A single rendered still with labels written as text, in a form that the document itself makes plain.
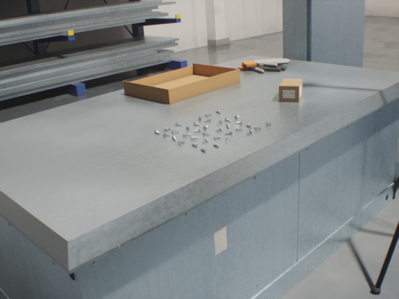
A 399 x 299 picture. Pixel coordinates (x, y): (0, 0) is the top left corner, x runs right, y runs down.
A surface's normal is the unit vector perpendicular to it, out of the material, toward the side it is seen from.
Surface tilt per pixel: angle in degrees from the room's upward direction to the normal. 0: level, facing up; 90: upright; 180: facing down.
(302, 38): 90
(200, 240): 90
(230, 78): 90
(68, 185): 0
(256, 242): 90
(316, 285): 0
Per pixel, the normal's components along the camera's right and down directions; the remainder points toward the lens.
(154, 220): 0.62, -0.15
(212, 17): -0.75, 0.29
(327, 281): -0.07, -0.93
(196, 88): 0.70, 0.22
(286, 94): -0.31, 0.37
